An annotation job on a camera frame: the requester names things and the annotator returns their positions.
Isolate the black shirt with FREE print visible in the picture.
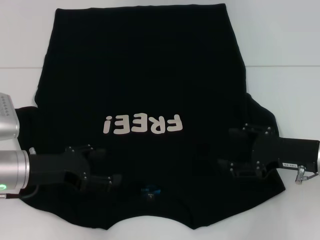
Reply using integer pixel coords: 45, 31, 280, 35
14, 2, 286, 231

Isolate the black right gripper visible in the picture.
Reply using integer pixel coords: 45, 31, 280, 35
216, 123, 320, 180

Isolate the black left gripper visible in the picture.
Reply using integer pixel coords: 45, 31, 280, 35
28, 143, 123, 193

